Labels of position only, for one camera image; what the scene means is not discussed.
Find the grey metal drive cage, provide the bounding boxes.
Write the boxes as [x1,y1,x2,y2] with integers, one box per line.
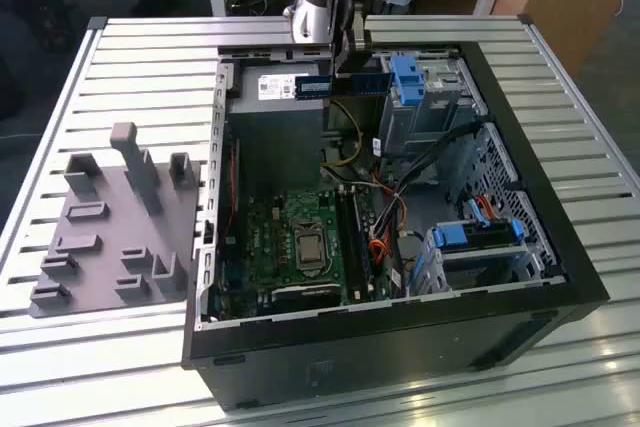
[379,54,481,186]

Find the grey metal disk bay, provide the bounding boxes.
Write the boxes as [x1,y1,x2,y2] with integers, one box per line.
[407,226,566,298]

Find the black RAM slot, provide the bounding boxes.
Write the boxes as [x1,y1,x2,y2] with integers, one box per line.
[335,185,357,302]

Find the green motherboard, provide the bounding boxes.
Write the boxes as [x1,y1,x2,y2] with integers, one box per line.
[217,186,401,321]

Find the hard disk in blue carrier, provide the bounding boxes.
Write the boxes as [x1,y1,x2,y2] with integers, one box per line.
[430,219,526,251]

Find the blue flat data wire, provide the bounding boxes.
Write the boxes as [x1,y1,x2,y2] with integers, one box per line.
[468,198,490,228]

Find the thin red wire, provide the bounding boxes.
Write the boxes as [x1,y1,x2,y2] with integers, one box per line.
[223,141,240,243]

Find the grey parts rack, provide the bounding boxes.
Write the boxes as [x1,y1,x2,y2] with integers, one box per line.
[27,121,204,319]

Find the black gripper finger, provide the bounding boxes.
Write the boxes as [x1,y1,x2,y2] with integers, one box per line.
[327,0,354,79]
[350,0,375,79]

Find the black open PC case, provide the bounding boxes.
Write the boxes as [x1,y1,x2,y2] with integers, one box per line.
[180,40,612,411]

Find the grey power supply unit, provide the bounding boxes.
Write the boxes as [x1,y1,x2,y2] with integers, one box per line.
[227,62,326,189]

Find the CPU socket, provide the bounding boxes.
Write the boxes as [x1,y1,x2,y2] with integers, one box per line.
[291,219,332,281]

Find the black cable bundle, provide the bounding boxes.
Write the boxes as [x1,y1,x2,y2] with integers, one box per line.
[392,119,491,198]

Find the multicolour power wire bundle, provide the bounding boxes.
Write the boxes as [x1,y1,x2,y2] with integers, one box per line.
[372,176,409,238]

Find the orange flat data wire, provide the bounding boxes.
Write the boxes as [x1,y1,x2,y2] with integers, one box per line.
[477,194,506,221]

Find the orange wires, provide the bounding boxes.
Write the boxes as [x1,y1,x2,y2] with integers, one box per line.
[368,239,397,266]

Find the silver CPU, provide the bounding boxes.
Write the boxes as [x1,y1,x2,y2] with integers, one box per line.
[298,235,326,271]

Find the blue plastic disk carrier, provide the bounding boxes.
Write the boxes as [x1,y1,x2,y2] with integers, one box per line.
[391,54,427,107]

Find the black graphics card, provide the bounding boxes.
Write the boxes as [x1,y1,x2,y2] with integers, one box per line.
[269,280,346,316]

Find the yellow wires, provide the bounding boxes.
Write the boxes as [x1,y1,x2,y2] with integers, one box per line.
[321,99,365,168]

